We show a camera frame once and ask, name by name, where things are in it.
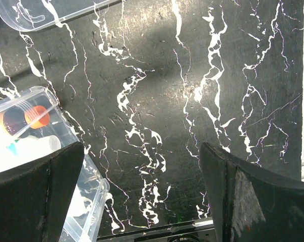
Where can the clear plastic box lid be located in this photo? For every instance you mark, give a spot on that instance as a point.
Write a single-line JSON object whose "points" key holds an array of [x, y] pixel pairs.
{"points": [[27, 16]]}

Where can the clear plastic storage box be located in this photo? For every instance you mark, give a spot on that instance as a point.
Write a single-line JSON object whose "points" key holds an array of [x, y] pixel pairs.
{"points": [[87, 204]]}

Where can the white green medicine bottle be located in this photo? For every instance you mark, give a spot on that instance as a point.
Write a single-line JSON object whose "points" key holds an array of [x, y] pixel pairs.
{"points": [[31, 148]]}

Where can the brown medicine bottle orange cap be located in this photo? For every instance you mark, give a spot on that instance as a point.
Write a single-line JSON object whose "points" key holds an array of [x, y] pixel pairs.
{"points": [[15, 118]]}

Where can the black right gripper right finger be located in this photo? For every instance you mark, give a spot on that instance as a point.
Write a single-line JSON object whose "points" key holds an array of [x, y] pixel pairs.
{"points": [[250, 203]]}

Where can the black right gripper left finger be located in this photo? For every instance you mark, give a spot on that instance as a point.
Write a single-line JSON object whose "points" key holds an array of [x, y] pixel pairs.
{"points": [[35, 196]]}

